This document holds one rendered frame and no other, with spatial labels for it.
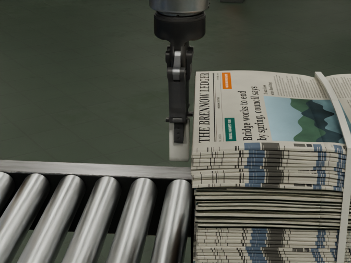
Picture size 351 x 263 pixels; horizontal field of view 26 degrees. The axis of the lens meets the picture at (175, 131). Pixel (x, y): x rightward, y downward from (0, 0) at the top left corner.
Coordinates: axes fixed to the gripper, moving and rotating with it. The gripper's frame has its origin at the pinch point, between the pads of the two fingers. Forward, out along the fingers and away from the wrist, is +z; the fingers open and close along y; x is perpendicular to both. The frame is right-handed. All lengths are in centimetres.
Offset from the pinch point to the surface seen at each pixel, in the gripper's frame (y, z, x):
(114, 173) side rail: 13.7, 13.0, 12.9
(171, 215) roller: -0.8, 13.0, 1.2
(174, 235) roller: -6.8, 13.1, 0.2
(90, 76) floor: 306, 93, 78
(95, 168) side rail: 15.6, 13.0, 16.6
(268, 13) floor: 470, 94, -28
